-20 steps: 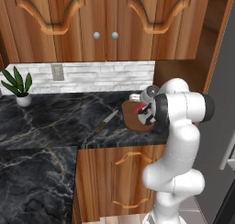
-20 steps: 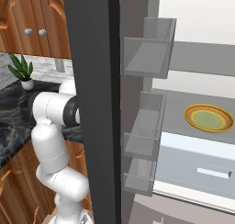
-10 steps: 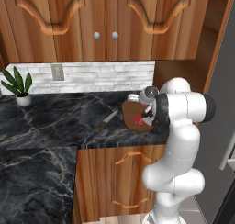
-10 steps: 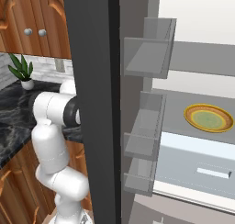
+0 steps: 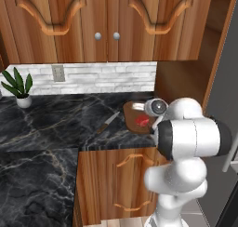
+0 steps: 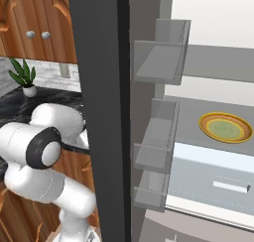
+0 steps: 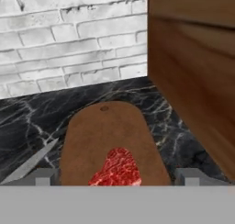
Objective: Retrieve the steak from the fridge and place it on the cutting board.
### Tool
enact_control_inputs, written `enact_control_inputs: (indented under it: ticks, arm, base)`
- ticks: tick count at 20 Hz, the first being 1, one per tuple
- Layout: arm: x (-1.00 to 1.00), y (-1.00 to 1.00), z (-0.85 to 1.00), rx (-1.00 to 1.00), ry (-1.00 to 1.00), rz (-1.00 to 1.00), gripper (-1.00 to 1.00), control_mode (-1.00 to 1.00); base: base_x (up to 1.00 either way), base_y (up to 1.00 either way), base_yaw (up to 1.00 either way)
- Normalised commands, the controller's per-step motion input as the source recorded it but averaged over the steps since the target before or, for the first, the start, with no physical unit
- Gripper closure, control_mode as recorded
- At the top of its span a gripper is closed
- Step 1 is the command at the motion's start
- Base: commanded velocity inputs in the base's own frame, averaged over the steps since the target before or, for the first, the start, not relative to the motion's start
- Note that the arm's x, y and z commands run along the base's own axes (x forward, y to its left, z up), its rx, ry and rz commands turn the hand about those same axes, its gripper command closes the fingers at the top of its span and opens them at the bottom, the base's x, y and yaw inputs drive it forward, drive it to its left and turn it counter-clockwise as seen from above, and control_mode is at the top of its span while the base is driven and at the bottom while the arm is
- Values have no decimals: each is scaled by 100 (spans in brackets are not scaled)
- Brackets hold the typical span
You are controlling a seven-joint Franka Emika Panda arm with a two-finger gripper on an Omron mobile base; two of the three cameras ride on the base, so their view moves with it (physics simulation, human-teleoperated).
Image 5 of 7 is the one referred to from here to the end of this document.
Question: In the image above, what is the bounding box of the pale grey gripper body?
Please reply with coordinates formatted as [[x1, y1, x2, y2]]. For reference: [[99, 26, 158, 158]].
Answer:
[[131, 101, 147, 112]]

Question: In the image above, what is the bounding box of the knife with brown handle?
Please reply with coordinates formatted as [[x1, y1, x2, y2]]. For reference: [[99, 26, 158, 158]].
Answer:
[[96, 111, 121, 135]]

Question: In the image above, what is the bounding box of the brown wooden cutting board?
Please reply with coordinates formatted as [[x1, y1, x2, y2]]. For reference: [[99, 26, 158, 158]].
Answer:
[[122, 100, 160, 135]]

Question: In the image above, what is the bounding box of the silver fridge door handle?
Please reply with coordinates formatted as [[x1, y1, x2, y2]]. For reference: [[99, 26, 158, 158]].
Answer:
[[221, 140, 238, 173]]

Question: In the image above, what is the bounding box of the wooden cupboard door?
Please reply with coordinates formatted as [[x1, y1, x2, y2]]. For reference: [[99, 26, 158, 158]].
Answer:
[[75, 147, 168, 227], [0, 0, 108, 64], [107, 0, 215, 62]]

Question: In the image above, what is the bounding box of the red steak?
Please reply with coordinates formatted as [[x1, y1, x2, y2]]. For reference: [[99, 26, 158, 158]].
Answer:
[[135, 114, 151, 128]]

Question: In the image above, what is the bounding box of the grey wall socket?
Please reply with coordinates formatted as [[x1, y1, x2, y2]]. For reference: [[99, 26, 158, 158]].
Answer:
[[51, 64, 66, 83]]

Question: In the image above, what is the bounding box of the grey fridge door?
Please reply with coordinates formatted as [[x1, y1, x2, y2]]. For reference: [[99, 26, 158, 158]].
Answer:
[[198, 6, 238, 227]]

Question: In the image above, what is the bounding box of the green plant in white pot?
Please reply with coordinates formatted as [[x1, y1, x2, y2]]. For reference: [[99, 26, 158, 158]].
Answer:
[[0, 66, 34, 110]]

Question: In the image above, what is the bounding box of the wooden upper cupboard door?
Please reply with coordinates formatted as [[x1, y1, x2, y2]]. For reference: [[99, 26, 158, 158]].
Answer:
[[107, 0, 215, 62], [0, 0, 108, 64]]

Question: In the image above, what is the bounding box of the wooden lower cupboard door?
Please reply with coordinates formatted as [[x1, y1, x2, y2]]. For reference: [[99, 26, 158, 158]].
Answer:
[[75, 147, 168, 227]]

